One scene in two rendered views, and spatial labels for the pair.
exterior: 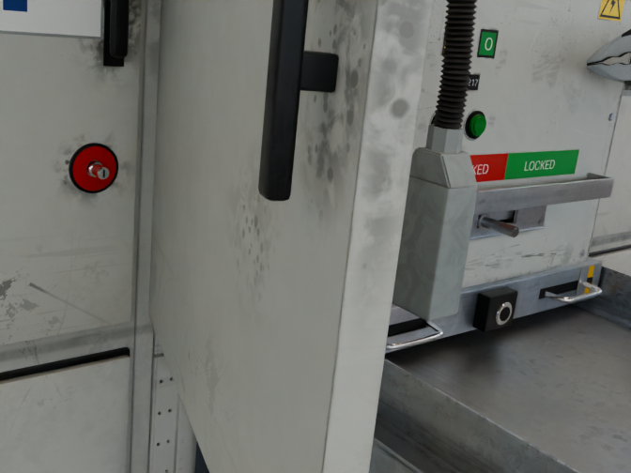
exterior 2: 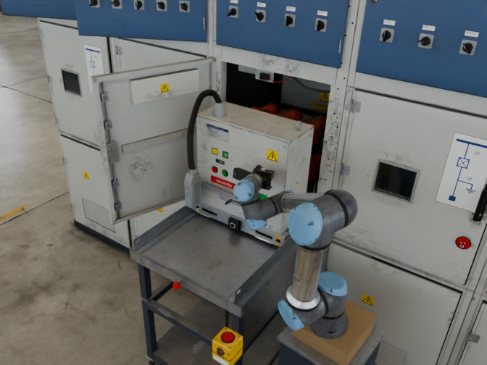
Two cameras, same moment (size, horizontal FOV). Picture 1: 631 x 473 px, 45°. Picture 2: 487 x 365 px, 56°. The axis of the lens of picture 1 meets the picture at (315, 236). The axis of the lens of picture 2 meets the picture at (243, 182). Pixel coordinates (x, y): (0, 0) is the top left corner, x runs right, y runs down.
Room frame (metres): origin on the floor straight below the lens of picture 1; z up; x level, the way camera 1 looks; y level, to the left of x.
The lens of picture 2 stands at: (0.46, -1.99, 2.16)
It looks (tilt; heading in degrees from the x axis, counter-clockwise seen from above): 30 degrees down; 73
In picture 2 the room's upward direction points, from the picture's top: 2 degrees clockwise
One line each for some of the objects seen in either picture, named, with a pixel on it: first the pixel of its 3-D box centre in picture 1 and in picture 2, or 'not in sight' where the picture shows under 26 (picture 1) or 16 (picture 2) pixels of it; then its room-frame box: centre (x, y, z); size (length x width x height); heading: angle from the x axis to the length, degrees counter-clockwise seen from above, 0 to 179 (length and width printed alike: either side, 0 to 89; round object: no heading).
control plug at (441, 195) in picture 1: (428, 230); (193, 188); (0.78, -0.12, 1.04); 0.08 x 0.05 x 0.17; 40
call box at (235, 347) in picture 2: not in sight; (227, 347); (0.75, -0.92, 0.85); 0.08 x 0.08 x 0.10; 40
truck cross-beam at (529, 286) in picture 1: (474, 300); (238, 220); (0.98, -0.23, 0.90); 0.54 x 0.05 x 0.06; 130
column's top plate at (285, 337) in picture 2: not in sight; (332, 334); (1.19, -0.87, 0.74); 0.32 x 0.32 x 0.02; 35
